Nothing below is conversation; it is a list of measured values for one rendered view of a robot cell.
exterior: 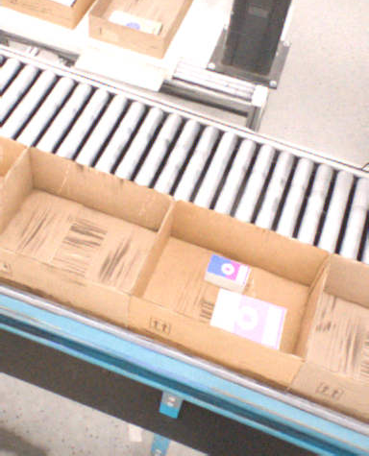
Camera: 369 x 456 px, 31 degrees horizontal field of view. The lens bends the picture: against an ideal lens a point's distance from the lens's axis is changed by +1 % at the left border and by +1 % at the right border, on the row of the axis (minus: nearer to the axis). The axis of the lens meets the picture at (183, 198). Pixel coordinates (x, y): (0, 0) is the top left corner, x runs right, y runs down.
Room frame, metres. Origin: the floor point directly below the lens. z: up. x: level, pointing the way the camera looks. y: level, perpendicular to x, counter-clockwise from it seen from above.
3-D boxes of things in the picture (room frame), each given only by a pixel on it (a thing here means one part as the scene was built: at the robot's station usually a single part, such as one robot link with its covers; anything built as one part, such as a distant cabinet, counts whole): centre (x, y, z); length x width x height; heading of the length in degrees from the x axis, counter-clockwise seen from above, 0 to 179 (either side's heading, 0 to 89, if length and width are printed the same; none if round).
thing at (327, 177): (1.21, -0.39, 0.72); 0.52 x 0.05 x 0.05; 169
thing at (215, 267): (0.88, -0.14, 0.91); 0.10 x 0.06 x 0.05; 79
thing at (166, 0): (2.01, 0.27, 0.80); 0.38 x 0.28 x 0.10; 170
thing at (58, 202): (0.87, 0.24, 0.96); 0.39 x 0.29 x 0.17; 79
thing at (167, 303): (0.80, -0.14, 0.96); 0.39 x 0.29 x 0.17; 79
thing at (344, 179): (1.20, -0.45, 0.72); 0.52 x 0.05 x 0.05; 169
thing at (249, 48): (1.90, -0.14, 0.91); 0.26 x 0.26 x 0.33; 81
